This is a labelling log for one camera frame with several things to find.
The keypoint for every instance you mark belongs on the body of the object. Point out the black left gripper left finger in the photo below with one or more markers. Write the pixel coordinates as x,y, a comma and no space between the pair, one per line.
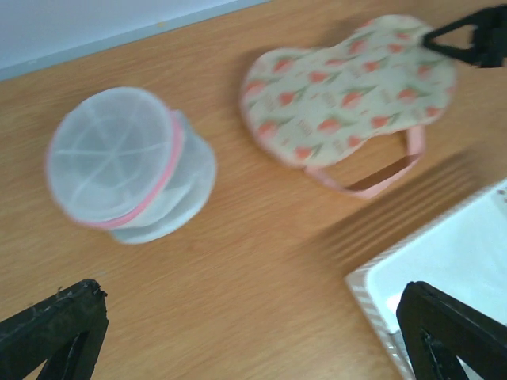
63,334

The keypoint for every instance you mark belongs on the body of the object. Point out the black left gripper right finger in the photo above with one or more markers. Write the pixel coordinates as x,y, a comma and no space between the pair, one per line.
440,332

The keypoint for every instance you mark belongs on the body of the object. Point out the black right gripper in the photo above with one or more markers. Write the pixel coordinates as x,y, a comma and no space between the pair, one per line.
478,38

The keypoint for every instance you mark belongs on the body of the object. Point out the floral bra laundry bag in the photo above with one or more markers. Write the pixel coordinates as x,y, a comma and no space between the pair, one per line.
312,108

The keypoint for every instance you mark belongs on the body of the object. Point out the round white mesh laundry bag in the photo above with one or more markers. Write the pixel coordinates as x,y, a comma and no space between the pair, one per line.
124,162

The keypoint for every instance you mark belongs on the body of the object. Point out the white plastic basket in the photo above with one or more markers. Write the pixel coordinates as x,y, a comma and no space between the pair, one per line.
462,253

